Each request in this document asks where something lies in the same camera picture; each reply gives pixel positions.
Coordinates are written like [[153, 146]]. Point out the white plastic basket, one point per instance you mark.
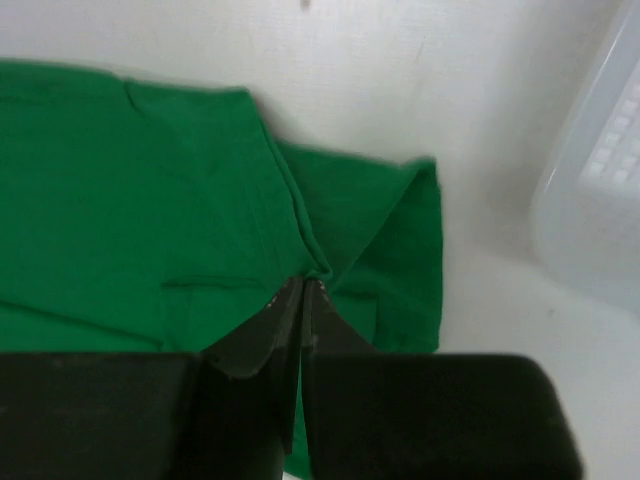
[[585, 209]]

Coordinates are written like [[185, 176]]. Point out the green t shirt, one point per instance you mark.
[[146, 218]]

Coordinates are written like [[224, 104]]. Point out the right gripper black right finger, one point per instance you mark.
[[376, 415]]

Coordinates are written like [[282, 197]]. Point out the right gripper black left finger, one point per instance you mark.
[[226, 412]]

